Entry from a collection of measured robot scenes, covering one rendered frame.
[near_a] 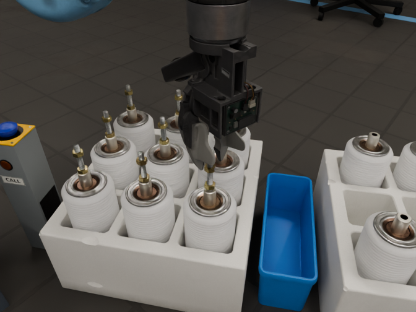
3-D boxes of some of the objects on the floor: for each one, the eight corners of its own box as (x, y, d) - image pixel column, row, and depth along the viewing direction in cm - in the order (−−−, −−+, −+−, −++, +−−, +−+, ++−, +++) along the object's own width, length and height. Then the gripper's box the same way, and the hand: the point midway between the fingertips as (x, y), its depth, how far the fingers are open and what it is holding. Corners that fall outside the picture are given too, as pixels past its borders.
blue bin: (307, 316, 71) (318, 282, 63) (253, 306, 72) (258, 272, 65) (303, 210, 94) (311, 177, 87) (262, 205, 96) (267, 171, 88)
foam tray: (239, 323, 70) (245, 269, 59) (61, 288, 76) (37, 233, 65) (257, 191, 100) (262, 140, 89) (129, 174, 106) (119, 124, 95)
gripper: (207, 57, 37) (207, 202, 50) (279, 36, 42) (262, 171, 55) (164, 36, 42) (174, 171, 55) (233, 20, 48) (228, 146, 61)
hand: (208, 156), depth 56 cm, fingers open, 3 cm apart
